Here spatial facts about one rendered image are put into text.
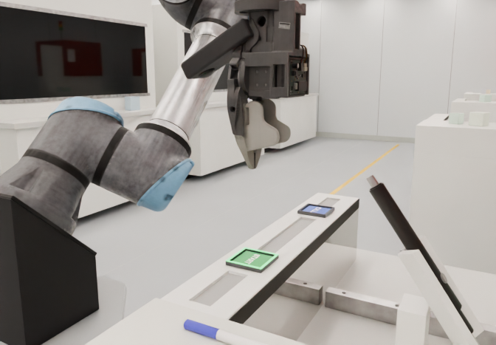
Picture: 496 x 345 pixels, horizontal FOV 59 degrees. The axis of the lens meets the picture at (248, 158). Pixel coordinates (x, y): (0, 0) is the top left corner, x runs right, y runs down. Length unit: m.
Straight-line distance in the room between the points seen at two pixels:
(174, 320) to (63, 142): 0.39
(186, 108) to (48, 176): 0.28
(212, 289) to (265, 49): 0.30
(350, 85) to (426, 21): 1.72
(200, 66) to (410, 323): 0.39
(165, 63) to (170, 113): 4.29
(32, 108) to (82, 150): 2.97
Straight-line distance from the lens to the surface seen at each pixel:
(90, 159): 0.78
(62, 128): 0.79
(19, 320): 0.75
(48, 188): 0.74
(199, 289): 0.56
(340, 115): 8.87
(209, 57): 0.58
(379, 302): 0.79
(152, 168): 0.77
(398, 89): 8.60
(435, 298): 0.34
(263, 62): 0.53
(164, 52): 5.14
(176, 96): 0.86
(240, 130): 0.55
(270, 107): 0.58
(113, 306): 0.84
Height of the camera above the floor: 1.22
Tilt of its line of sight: 11 degrees down
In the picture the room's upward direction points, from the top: straight up
